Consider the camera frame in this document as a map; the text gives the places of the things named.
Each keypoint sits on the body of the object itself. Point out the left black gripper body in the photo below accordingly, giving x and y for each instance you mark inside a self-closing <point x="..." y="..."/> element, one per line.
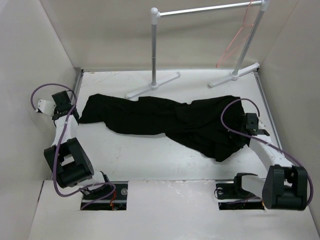
<point x="55" y="112"/>

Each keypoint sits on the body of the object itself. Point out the black trousers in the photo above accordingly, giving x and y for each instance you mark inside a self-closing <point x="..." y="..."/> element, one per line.
<point x="200" y="125"/>

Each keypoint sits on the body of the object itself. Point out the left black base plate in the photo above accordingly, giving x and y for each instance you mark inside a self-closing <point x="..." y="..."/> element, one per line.
<point x="120" y="197"/>

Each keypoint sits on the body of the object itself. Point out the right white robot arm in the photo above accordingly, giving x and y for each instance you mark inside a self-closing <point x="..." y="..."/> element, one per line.
<point x="285" y="185"/>

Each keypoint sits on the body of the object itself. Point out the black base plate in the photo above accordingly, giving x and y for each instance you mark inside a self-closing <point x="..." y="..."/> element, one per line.
<point x="231" y="198"/>
<point x="120" y="197"/>

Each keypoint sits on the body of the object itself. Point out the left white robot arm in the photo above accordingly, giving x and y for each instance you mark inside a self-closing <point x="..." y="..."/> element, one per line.
<point x="69" y="164"/>

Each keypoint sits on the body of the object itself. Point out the white clothes rack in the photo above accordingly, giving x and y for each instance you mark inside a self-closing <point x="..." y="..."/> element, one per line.
<point x="234" y="75"/>

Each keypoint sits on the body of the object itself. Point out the pink wire hanger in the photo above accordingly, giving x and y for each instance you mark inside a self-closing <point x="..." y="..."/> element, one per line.
<point x="233" y="48"/>

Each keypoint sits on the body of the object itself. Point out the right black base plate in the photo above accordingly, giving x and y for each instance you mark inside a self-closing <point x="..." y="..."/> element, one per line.
<point x="231" y="198"/>

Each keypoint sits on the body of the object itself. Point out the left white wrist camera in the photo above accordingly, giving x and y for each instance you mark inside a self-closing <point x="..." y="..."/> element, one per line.
<point x="45" y="107"/>

